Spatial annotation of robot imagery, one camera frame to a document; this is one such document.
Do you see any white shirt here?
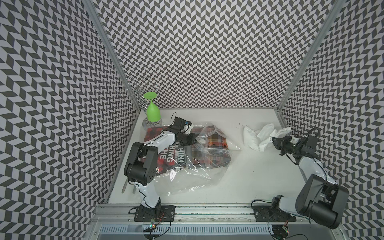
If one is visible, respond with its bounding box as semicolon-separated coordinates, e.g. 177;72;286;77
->
243;124;292;152

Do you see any clear plastic vacuum bag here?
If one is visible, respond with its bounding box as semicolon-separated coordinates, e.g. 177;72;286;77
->
153;122;241;196

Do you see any plaid flannel shirt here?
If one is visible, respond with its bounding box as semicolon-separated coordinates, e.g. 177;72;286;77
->
191;125;232;169

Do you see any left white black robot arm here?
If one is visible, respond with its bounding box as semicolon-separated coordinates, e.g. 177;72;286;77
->
124;131;197;209

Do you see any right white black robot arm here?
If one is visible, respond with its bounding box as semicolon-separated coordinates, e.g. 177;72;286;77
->
269;136;349;230

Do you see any red black printed shirt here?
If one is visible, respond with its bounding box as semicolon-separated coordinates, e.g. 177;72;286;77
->
144;127;188;175

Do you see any green plastic wine glass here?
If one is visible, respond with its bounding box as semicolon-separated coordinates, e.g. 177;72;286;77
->
143;92;161;122

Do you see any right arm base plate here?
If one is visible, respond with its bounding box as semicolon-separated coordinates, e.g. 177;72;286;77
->
252;205;297;223

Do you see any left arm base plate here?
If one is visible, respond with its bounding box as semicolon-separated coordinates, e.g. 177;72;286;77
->
134;205;176;222

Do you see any aluminium front rail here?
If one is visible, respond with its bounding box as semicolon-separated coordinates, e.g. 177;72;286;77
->
89;203;343;226

